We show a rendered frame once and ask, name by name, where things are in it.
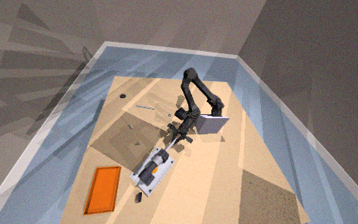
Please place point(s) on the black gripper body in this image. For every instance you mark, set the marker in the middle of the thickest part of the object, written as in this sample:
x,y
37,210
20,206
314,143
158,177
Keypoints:
x,y
183,129

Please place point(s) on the orange shallow tray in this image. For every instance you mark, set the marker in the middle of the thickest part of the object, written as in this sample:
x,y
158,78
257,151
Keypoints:
x,y
103,191

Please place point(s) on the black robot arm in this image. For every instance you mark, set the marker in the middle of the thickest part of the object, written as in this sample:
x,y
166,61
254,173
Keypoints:
x,y
190,75

